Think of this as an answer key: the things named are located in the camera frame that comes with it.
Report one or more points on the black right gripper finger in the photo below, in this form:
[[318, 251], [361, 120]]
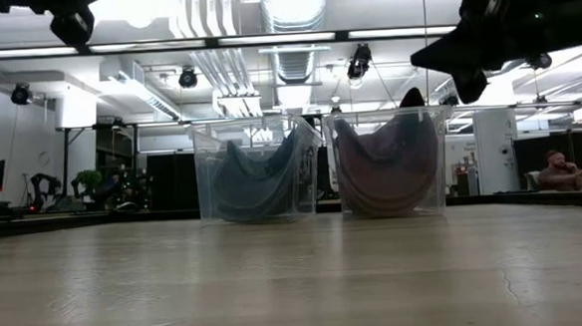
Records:
[[455, 49], [471, 83]]

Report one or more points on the maroon baseball cap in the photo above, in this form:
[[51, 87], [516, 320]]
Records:
[[411, 127], [388, 209], [366, 164]]

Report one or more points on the dark green baseball cap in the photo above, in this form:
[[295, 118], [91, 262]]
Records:
[[248, 195], [295, 153]]

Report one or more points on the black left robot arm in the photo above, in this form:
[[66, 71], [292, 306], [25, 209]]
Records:
[[38, 1]]

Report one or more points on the black background robot arm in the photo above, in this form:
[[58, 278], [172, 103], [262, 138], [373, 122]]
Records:
[[45, 188]]

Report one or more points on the black ceiling spotlight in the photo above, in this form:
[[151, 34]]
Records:
[[359, 62], [540, 61], [188, 77], [20, 94]]

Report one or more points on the white square pillar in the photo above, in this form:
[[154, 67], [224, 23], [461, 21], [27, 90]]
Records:
[[495, 147]]

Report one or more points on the clear plastic bin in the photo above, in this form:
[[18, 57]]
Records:
[[207, 187], [434, 175]]

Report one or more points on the person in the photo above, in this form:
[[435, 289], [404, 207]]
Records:
[[561, 174]]

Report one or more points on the long linear ceiling light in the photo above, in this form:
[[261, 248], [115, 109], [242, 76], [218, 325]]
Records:
[[274, 39]]

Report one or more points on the bushy dark green plant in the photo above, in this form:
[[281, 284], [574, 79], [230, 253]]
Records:
[[87, 179]]

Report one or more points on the silver ventilation duct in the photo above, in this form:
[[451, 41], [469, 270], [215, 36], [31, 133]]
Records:
[[293, 13]]

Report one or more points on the black shelf frame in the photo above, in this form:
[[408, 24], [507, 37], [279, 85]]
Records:
[[121, 152]]

